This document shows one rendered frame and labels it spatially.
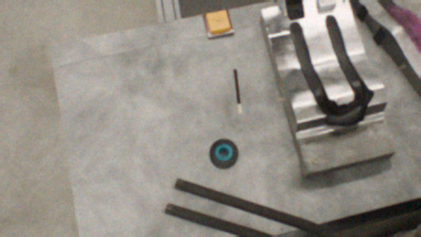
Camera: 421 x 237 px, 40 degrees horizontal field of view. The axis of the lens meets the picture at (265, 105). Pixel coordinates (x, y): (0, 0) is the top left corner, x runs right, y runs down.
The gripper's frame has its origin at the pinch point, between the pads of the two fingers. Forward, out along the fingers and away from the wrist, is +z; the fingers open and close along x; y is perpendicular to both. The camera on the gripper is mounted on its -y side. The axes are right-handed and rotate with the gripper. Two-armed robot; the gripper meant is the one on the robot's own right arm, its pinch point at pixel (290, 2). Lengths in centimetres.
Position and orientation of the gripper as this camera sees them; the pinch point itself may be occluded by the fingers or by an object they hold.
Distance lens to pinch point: 168.2
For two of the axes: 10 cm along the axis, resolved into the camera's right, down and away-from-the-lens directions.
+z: 0.4, 1.7, 9.8
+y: -2.5, -9.5, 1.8
